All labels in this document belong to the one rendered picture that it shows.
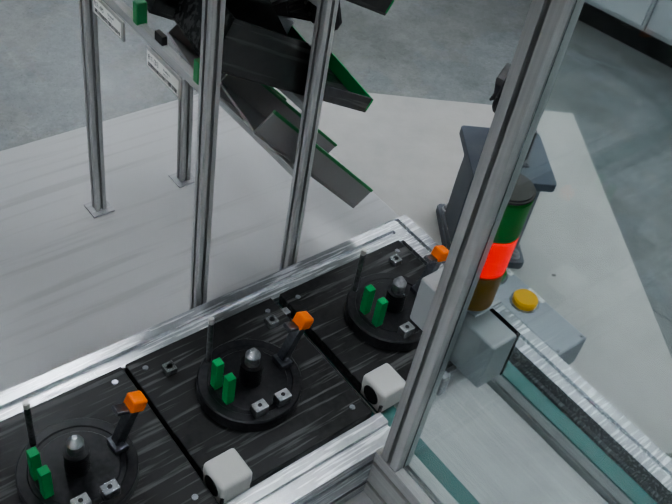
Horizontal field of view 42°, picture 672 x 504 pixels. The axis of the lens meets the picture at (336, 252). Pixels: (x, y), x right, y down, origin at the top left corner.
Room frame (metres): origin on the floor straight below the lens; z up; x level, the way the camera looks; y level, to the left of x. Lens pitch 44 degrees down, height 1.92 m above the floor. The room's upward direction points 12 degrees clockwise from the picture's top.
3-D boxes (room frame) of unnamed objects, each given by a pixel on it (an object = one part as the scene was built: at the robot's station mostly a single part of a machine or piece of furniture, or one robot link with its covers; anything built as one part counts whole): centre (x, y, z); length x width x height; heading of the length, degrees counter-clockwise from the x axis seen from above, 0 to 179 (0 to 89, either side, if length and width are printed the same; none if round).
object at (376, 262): (0.89, -0.10, 0.96); 0.24 x 0.24 x 0.02; 46
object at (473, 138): (1.23, -0.26, 0.96); 0.15 x 0.15 x 0.20; 11
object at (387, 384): (0.75, -0.10, 0.97); 0.05 x 0.05 x 0.04; 46
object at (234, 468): (0.70, 0.08, 1.01); 0.24 x 0.24 x 0.13; 46
